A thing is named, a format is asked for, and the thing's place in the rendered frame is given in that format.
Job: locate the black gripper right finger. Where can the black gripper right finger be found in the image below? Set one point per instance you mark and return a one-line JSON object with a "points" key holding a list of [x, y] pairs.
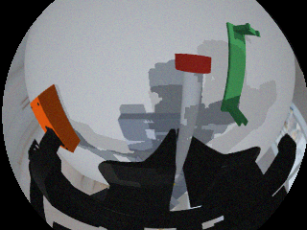
{"points": [[204, 166]]}

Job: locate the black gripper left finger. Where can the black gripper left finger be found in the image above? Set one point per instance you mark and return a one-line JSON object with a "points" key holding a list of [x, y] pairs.
{"points": [[157, 172]]}

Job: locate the grey pin with red head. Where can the grey pin with red head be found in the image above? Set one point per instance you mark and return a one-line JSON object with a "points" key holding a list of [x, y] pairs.
{"points": [[193, 68]]}

